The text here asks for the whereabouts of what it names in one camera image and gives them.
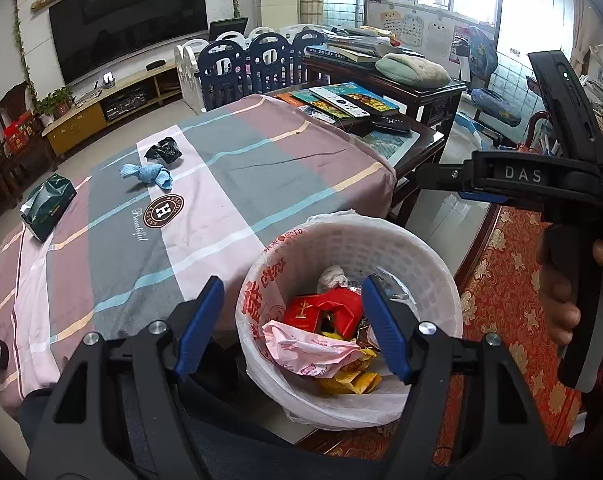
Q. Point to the dark green packet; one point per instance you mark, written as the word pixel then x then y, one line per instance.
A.
pixel 46 205

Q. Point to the navy and white playpen fence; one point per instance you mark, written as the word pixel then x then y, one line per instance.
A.
pixel 226 67

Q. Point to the white plastic mesh basket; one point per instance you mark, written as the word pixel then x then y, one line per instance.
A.
pixel 396 255

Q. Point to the gold foil wrapper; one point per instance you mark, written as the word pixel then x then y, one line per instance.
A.
pixel 351 382

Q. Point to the dark wooden side table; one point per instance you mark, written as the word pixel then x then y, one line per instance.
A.
pixel 426 102

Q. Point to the large black television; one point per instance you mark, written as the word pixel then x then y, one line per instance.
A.
pixel 126 25

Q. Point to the glass-topped wooden coffee table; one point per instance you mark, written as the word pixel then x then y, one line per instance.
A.
pixel 421 150

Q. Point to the black set-top box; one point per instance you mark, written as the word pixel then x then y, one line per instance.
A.
pixel 154 64

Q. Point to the blue child's chair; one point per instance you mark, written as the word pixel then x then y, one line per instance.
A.
pixel 481 55

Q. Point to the yellow wooden television cabinet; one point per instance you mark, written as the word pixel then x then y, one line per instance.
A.
pixel 76 127

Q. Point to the red foil wrapper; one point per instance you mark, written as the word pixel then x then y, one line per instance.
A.
pixel 341 305

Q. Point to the small white desk clock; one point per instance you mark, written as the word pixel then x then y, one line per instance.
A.
pixel 108 81

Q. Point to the green potted plant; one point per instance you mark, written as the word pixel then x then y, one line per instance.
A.
pixel 56 100

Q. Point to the flat black box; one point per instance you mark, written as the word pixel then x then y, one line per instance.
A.
pixel 391 125

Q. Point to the person's right hand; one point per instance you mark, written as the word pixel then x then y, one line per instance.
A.
pixel 559 305

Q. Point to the small black monitor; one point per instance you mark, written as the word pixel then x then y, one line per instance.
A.
pixel 229 30

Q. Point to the black stereo receiver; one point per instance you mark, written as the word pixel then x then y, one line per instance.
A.
pixel 126 106

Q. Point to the green grey cushion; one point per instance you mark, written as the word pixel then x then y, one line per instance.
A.
pixel 411 70

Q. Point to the stack of books and magazines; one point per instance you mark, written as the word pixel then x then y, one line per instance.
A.
pixel 379 102

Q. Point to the white remote control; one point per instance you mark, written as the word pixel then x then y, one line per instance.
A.
pixel 341 102

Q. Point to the striped pink grey tablecloth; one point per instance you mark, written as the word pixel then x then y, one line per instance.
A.
pixel 231 160

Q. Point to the pink plastic bag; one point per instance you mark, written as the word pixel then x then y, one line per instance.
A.
pixel 301 350

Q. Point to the red gift box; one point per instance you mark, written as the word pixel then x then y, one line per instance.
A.
pixel 19 132

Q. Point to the crumpled white tissue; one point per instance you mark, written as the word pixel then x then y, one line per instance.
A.
pixel 331 277

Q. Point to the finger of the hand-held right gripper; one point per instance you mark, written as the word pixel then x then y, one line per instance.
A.
pixel 446 175
pixel 481 196

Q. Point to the black crumpled wrapper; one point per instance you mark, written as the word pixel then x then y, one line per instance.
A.
pixel 164 151

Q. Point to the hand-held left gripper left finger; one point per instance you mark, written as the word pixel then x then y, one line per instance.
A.
pixel 201 325

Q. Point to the light blue knotted cloth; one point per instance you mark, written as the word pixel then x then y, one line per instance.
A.
pixel 149 174

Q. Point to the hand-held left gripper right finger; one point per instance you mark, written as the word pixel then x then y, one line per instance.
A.
pixel 384 330

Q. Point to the small red box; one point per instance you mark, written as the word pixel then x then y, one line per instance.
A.
pixel 304 312

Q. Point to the white red-printed plastic bag liner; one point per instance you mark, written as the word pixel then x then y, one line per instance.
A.
pixel 261 305

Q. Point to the children's wall chart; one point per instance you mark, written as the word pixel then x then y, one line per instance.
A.
pixel 439 37
pixel 401 25

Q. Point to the orange book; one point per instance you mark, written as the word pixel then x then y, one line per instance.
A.
pixel 289 99

